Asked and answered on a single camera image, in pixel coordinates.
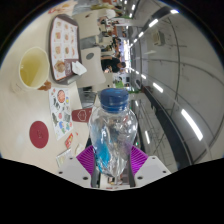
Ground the flat round red coaster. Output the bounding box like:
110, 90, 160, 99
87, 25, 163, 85
28, 120, 50, 149

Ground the clear plastic packet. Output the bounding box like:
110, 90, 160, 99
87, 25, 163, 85
55, 148, 73, 168

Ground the group of ceiling lights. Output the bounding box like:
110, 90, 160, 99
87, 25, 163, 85
123, 0, 205, 148

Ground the clear blue-capped water bottle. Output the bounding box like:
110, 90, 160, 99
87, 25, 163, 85
88, 87, 139, 178

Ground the small white packet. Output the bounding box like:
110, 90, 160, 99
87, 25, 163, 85
74, 143, 86, 156

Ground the beige chair with oval hole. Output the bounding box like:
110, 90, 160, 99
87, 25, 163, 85
73, 9, 101, 41
76, 46, 107, 89

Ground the ceiling air conditioner unit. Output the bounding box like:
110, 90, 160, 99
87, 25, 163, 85
151, 30, 166, 47

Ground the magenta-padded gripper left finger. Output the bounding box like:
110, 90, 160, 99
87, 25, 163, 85
56, 145, 100, 188

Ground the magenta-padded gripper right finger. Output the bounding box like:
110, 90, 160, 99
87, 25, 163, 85
126, 145, 172, 188

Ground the colourful sticker leaflet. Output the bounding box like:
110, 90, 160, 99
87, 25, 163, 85
48, 87, 74, 141

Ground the white crumpled napkin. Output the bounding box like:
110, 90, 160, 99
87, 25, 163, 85
71, 60, 88, 76

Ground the brown tray with paper liner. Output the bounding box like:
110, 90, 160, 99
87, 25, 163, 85
48, 14, 83, 84

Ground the person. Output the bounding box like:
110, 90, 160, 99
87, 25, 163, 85
100, 56, 127, 74

